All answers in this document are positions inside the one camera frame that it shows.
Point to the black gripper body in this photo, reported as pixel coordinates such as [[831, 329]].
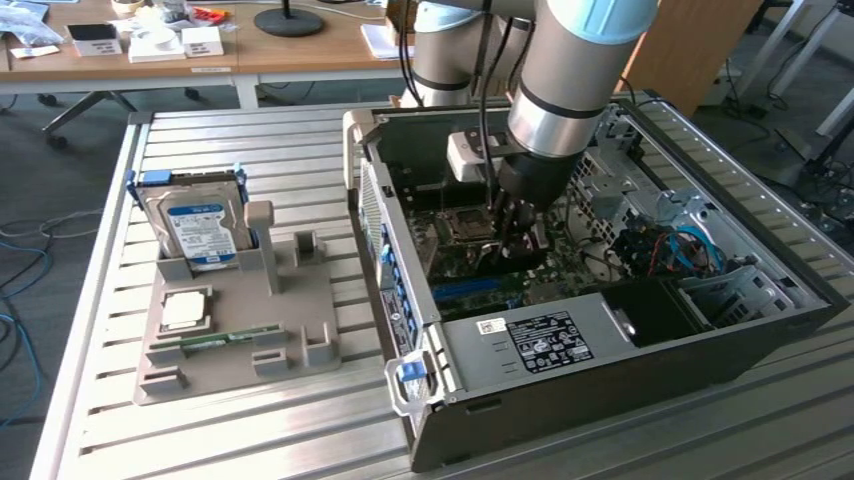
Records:
[[541, 180]]

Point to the green graphics card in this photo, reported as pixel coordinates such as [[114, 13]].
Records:
[[468, 262]]

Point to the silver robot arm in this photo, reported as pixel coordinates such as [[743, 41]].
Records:
[[574, 75]]

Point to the metal CPU socket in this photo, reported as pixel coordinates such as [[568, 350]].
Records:
[[461, 225]]

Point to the green motherboard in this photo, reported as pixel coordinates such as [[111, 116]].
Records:
[[574, 265]]

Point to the perforated metal disk bay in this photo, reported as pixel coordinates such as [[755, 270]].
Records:
[[615, 200]]

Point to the silver chipset heatsink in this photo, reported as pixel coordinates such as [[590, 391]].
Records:
[[548, 295]]

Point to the blue expansion slot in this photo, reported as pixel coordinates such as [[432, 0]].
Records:
[[468, 291]]

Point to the black plastic shroud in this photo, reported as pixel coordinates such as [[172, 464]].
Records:
[[655, 310]]

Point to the grey power supply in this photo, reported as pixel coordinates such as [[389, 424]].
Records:
[[468, 350]]

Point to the blue case latch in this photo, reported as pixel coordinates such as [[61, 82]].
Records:
[[410, 372]]

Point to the grey metal disk bay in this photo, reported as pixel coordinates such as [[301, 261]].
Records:
[[741, 295]]

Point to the wooden cabinet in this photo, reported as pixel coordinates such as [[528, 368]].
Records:
[[701, 50]]

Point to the white paper stack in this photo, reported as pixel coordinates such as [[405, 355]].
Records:
[[381, 45]]

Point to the black open PC case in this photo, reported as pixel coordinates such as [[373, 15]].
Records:
[[601, 410]]

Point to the grey parts rack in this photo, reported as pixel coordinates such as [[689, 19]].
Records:
[[254, 300]]

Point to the hard disk with blue label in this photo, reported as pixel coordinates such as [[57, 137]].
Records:
[[201, 230]]

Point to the green RAM stick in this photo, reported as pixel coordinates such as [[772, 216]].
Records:
[[214, 339]]

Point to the black round lamp base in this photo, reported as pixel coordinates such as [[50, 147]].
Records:
[[288, 22]]

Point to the silver CPU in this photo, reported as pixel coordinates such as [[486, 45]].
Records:
[[184, 310]]

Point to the white box with label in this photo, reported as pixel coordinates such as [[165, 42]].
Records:
[[201, 42]]

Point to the red small item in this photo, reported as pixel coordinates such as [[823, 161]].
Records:
[[213, 15]]

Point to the white flat box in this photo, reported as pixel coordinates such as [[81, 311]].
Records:
[[157, 57]]

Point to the white round container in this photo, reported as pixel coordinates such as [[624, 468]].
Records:
[[157, 37]]

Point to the dark desk leg with caster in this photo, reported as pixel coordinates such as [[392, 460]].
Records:
[[89, 111]]

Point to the wooden desk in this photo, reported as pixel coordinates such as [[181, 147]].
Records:
[[101, 70]]

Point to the white box with black top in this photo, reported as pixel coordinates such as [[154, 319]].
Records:
[[97, 47]]

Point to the white card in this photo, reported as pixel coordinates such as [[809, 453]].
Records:
[[34, 51]]

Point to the clear plastic bag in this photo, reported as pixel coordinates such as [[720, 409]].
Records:
[[27, 30]]

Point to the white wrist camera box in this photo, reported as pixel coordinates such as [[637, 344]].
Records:
[[464, 160]]

